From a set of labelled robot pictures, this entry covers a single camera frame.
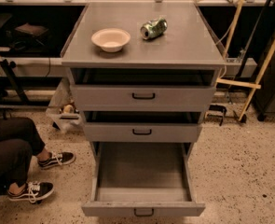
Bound grey drawer cabinet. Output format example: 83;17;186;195
62;2;224;154

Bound black metal stand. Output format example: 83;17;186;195
0;47;29;105

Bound grey bottom drawer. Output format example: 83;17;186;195
82;143;205;217

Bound seated person's dark trousers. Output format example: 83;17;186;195
0;118;45;195

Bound grey middle drawer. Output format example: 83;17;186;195
84;111;202;143

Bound crushed green soda can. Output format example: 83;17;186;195
140;17;168;40

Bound black white near sneaker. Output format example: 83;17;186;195
7;181;54;203

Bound grey drawer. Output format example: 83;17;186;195
84;111;202;143
71;68;215;112
82;143;205;217

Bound white paper bowl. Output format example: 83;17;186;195
91;28;131;53

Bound wooden easel frame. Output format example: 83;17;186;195
216;0;275;123

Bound clear plastic bin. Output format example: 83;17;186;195
46;77;82;133

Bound black white sneaker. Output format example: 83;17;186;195
38;152;76;169
7;181;54;203

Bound black white far sneaker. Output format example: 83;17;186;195
38;152;76;169

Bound grey top drawer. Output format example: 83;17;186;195
71;68;215;112

